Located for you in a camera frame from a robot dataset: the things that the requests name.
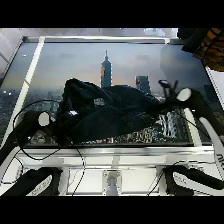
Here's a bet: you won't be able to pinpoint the black cable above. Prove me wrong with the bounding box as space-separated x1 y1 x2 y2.
12 99 86 197
146 159 188 197

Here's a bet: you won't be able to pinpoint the black garment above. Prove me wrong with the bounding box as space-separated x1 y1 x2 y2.
177 27 210 54

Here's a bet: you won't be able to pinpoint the black jeans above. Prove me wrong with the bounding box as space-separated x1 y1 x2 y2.
54 78 183 145

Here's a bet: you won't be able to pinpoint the orange checked garment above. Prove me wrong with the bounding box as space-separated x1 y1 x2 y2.
193 27 224 73

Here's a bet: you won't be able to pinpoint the silver frame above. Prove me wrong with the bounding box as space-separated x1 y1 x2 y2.
0 35 224 197

